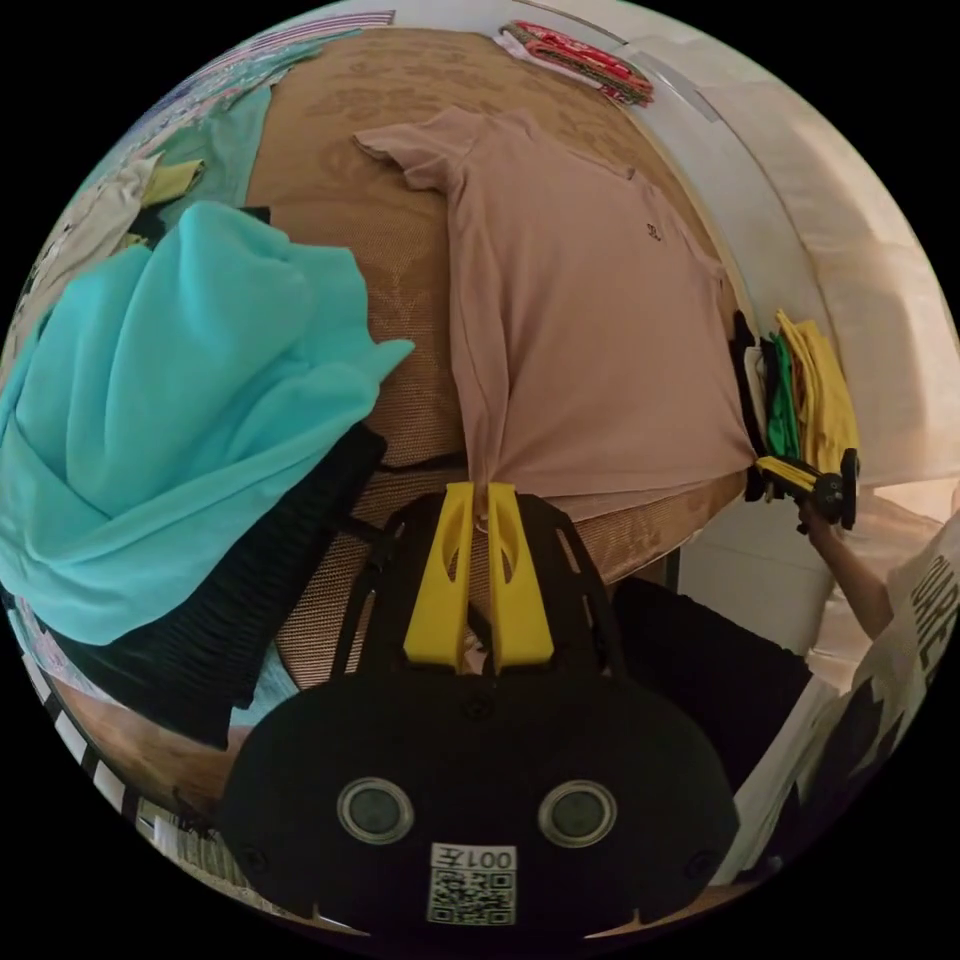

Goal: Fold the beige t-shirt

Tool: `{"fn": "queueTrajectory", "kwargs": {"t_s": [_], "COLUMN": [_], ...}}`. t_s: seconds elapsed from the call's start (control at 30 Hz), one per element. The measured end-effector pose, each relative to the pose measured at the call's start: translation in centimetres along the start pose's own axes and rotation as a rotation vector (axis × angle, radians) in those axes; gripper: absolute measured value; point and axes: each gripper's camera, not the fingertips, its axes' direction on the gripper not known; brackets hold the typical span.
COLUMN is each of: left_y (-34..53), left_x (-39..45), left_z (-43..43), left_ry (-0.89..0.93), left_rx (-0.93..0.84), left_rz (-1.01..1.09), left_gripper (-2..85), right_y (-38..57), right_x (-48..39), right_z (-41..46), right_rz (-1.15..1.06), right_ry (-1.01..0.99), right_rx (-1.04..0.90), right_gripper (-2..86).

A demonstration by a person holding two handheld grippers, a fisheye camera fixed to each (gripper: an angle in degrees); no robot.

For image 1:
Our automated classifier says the beige t-shirt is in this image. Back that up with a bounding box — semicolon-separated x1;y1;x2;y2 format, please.
352;104;759;523

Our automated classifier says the person's right hand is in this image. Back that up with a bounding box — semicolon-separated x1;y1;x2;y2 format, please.
796;500;843;547

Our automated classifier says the pile of clothes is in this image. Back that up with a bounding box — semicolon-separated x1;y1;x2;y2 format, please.
0;149;418;751
731;307;861;481

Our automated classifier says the red patterned folded cloth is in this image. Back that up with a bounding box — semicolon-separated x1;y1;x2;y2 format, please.
497;20;658;108

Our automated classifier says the person's right forearm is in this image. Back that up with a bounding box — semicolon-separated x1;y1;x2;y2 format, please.
808;528;895;643

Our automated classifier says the person's body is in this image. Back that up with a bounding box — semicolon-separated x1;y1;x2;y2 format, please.
734;509;960;894

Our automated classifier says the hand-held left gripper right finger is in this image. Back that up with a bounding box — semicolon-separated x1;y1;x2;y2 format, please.
486;482;557;670

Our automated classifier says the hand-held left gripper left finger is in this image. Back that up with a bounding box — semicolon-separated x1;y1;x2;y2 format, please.
403;482;476;670

